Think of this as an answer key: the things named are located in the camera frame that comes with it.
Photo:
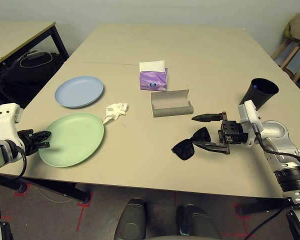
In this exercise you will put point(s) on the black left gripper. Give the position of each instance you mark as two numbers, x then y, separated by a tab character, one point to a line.
27	141

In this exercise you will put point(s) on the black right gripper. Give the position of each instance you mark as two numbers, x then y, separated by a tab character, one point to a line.
233	132

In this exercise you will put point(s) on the light green plate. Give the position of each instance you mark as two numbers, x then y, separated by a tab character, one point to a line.
75	140

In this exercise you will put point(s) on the black sunglasses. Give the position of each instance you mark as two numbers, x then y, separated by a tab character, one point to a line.
183	150

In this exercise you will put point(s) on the grey glasses case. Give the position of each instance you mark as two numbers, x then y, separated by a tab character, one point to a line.
172	112

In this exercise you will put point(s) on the white tissue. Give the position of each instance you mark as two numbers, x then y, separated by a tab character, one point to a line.
117	108

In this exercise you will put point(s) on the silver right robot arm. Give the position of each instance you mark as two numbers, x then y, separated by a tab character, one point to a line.
275	130

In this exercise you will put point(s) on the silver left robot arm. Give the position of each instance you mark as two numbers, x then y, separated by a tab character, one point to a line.
0	152

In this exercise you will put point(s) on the light blue plate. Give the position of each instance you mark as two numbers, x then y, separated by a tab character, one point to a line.
78	91

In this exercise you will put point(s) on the black cup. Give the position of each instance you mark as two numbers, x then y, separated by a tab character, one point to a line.
262	98

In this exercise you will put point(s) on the black bag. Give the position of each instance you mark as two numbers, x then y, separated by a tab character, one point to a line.
27	80

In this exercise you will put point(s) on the purple tissue pack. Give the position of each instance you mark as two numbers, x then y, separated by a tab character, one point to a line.
153	80

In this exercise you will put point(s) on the grey power adapter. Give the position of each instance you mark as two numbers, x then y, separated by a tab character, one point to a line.
34	55

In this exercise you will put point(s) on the dark grey right robot leg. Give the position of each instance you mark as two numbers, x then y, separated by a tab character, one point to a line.
197	222

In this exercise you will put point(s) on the dark grey robot leg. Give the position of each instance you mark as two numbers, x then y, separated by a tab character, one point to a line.
130	220
197	222

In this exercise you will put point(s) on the wooden stool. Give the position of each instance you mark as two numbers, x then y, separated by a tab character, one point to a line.
290	60

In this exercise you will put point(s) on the dark grey left robot leg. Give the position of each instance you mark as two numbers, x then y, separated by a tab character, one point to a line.
130	220

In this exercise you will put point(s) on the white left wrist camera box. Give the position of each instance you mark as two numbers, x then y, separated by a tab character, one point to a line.
5	122

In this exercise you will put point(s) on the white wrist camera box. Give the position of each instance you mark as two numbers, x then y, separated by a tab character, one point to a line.
248	112
5	122

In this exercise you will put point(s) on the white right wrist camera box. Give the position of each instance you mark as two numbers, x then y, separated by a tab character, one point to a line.
248	112

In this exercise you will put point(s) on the beige side table black frame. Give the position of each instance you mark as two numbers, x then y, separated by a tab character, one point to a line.
15	37

